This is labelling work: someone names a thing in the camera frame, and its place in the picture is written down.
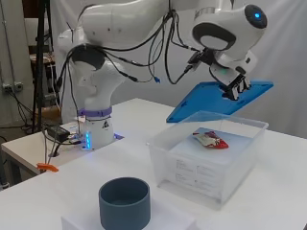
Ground red white snack packet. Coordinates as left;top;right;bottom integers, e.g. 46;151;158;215
192;129;230;150

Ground clear plastic box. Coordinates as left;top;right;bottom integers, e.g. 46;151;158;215
147;110;270;204

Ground white flat stand box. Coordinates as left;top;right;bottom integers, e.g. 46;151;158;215
60;204;198;230

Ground black tripod stand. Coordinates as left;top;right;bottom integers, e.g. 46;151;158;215
31;0;53;133

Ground blue plastic box lid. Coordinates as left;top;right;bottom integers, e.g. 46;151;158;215
166;80;274;124

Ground blue round tub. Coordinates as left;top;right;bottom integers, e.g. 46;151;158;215
98;176;152;230

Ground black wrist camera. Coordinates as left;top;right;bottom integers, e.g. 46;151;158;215
184;47;219;74

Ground white flat box with print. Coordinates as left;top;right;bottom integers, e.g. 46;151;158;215
168;126;254;200

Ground white side table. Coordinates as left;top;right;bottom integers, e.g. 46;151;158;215
1;123;126;187

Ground green cable with blue plug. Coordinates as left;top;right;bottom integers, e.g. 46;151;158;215
150;37;161;84

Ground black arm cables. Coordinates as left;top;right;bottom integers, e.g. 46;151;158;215
57;9;205;106

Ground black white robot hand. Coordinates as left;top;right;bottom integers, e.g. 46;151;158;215
209;60;252;101

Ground wall power outlet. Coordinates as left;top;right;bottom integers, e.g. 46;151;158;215
2;81;24;94

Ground cardboard box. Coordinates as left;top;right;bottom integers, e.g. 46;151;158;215
40;104;62;125

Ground black power box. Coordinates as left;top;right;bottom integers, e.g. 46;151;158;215
47;125;71;142

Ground white hanging sheet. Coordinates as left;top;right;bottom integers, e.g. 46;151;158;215
51;0;307;139

